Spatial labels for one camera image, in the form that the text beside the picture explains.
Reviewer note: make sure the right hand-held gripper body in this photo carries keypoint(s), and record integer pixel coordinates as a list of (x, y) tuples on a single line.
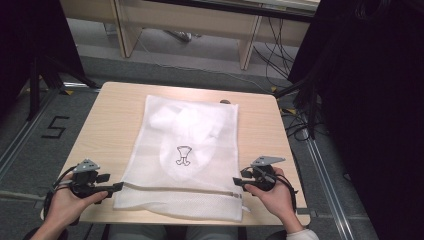
[(263, 176)]

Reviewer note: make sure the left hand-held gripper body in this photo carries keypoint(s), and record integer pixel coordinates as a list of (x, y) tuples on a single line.
[(85, 181)]

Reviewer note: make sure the white mesh laundry bag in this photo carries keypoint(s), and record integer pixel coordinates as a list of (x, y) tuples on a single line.
[(150, 166)]

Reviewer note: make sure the person's right hand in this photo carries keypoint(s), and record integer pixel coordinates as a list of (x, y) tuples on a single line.
[(278, 200)]

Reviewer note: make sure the person's left hand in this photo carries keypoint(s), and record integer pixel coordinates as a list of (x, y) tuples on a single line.
[(65, 208)]

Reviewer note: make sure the white clothing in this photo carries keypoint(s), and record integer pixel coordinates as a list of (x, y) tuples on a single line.
[(196, 126)]

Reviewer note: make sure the person's legs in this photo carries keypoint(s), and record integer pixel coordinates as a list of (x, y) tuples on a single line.
[(173, 232)]

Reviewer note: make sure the black metal stand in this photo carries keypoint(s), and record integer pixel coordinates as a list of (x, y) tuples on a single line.
[(34, 90), (311, 110)]

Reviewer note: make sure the black curtain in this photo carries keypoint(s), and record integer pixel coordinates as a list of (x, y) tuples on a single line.
[(30, 40), (373, 116)]

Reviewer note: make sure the grey power strip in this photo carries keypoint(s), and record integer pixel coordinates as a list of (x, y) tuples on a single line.
[(181, 35)]

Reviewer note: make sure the light wooden desk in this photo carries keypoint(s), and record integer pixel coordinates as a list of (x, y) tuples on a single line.
[(186, 16)]

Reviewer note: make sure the metal floor rail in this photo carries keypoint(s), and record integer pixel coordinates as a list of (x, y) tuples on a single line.
[(328, 186), (20, 140)]

